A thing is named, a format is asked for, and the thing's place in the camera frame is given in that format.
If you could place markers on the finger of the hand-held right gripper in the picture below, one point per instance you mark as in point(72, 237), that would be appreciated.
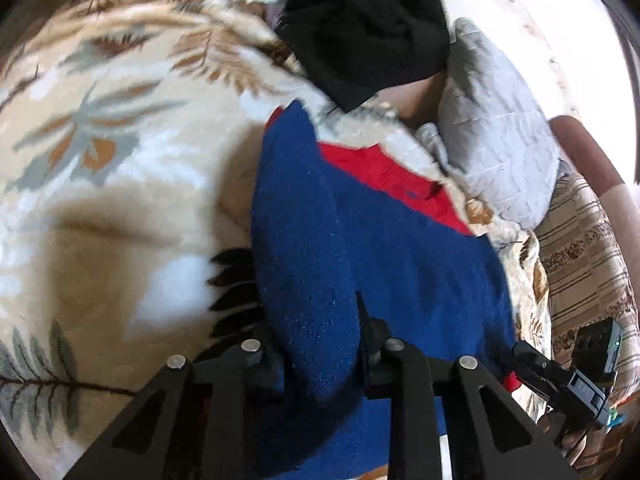
point(542, 372)

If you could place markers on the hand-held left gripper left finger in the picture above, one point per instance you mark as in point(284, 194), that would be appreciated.
point(272, 375)

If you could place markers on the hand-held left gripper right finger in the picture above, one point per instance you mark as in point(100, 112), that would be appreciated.
point(375, 350)

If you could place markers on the red and blue sweater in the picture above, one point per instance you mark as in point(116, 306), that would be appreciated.
point(400, 270)

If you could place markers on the person's right hand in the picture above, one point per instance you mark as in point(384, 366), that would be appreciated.
point(580, 447)

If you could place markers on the striped floral sofa cushion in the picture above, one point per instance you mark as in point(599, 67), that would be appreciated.
point(585, 270)

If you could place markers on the pink brown sofa backrest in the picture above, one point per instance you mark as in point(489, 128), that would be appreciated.
point(585, 150)

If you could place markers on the grey quilted pillow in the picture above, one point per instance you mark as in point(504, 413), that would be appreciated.
point(500, 130)

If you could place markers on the beige cushion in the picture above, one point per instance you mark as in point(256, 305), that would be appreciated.
point(410, 97)

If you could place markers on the leaf print blanket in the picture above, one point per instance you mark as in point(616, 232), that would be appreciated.
point(125, 160)

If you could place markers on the black clothing pile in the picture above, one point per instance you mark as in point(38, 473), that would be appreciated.
point(365, 25)

